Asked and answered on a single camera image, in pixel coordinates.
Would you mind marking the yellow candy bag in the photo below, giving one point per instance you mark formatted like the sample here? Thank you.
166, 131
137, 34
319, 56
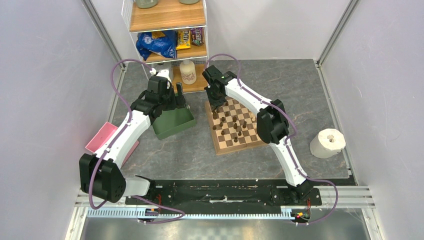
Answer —
183, 40

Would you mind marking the blue snack bag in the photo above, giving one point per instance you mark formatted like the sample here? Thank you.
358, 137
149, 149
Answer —
162, 43

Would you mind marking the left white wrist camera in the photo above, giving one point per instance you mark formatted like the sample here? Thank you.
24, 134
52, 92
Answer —
165, 73

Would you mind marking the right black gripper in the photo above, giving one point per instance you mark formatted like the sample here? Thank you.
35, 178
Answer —
214, 104

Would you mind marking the cream lotion bottle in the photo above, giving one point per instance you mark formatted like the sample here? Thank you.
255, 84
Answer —
188, 72

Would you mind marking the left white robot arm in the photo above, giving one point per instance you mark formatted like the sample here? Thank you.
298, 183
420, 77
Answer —
100, 172

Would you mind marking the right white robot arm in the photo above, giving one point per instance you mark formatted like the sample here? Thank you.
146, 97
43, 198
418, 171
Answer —
272, 124

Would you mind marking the wooden chess board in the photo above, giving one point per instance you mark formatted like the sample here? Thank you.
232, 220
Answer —
233, 127

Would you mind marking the white paper roll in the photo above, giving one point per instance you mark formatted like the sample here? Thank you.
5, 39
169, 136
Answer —
327, 143

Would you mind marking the brown candy bag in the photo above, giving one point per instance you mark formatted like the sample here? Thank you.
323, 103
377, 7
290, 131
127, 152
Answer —
197, 36

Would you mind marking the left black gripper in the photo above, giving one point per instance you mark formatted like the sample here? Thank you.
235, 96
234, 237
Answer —
178, 101

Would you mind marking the green plastic tray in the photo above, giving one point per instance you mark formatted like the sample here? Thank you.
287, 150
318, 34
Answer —
172, 122

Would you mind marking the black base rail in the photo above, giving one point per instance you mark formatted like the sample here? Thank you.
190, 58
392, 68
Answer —
231, 196

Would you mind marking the white wire wooden shelf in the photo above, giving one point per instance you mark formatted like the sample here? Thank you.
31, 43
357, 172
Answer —
158, 15

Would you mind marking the pink plastic tray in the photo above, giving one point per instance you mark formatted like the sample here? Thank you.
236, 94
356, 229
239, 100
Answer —
102, 139

